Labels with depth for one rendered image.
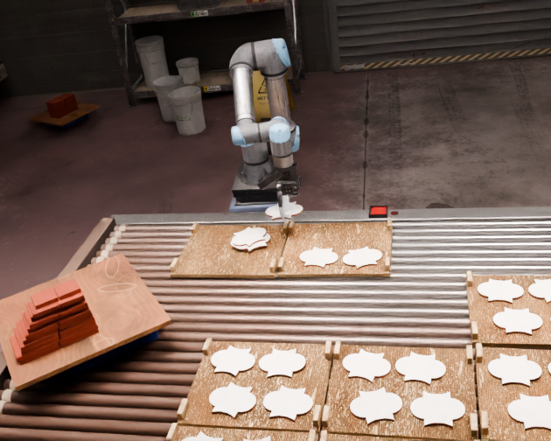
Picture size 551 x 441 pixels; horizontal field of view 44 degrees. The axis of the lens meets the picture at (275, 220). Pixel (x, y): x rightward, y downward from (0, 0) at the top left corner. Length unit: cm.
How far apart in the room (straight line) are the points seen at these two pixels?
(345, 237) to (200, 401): 95
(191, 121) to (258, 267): 379
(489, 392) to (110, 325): 118
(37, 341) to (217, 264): 76
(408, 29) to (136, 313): 541
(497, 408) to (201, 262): 125
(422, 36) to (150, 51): 273
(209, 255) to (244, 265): 17
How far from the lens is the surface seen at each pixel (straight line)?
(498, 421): 197
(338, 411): 199
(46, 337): 224
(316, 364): 213
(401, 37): 724
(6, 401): 237
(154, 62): 718
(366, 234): 269
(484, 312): 230
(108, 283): 250
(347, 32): 722
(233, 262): 263
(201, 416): 205
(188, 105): 619
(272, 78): 287
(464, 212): 286
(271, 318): 235
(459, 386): 205
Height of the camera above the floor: 237
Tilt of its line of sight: 30 degrees down
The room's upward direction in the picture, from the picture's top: 8 degrees counter-clockwise
